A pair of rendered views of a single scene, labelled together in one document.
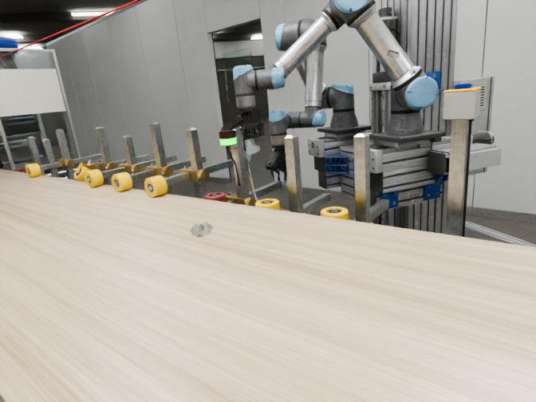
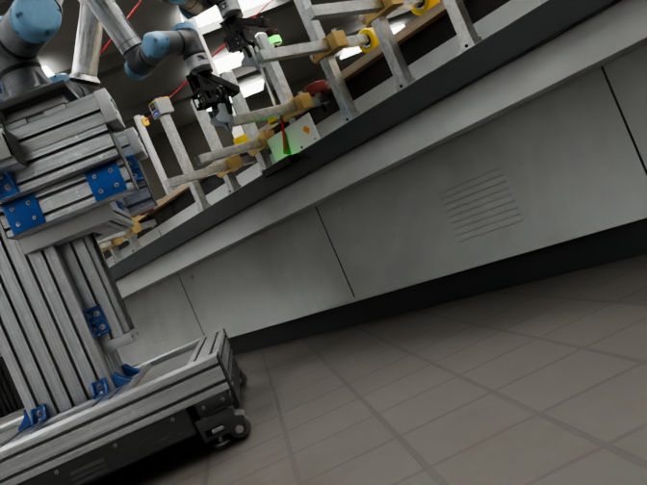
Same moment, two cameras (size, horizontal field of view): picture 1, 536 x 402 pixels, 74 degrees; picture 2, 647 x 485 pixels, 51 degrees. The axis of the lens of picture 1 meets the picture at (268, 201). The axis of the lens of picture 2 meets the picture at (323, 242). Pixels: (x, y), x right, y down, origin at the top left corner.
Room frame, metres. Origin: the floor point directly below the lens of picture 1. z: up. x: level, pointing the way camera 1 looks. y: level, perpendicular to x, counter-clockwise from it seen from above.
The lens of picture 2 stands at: (3.72, 0.44, 0.40)
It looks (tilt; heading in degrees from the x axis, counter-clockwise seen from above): 1 degrees down; 190
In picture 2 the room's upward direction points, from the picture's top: 23 degrees counter-clockwise
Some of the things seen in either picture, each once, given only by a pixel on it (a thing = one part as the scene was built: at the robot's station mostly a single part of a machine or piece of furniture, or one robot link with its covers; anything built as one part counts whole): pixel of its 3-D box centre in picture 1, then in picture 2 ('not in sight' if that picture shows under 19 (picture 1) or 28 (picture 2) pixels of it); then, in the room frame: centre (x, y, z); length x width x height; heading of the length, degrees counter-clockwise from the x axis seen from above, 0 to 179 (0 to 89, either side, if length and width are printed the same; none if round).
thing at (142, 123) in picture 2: not in sight; (168, 181); (-1.26, -1.39, 1.25); 0.09 x 0.08 x 1.10; 51
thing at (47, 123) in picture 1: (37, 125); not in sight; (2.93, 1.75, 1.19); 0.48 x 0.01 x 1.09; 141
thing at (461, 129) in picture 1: (456, 204); (185, 163); (0.89, -0.50, 0.93); 0.05 x 0.05 x 0.45; 51
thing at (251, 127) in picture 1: (250, 123); (238, 33); (1.44, 0.04, 1.15); 0.09 x 0.08 x 0.12; 71
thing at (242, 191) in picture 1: (242, 190); (285, 96); (1.37, 0.10, 0.90); 0.04 x 0.04 x 0.48; 51
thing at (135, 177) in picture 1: (167, 168); (372, 5); (1.75, 0.48, 0.95); 0.50 x 0.04 x 0.04; 141
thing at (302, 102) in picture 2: (239, 202); (296, 108); (1.38, 0.11, 0.85); 0.14 x 0.06 x 0.05; 51
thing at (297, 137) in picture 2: not in sight; (292, 140); (1.37, 0.06, 0.75); 0.26 x 0.01 x 0.10; 51
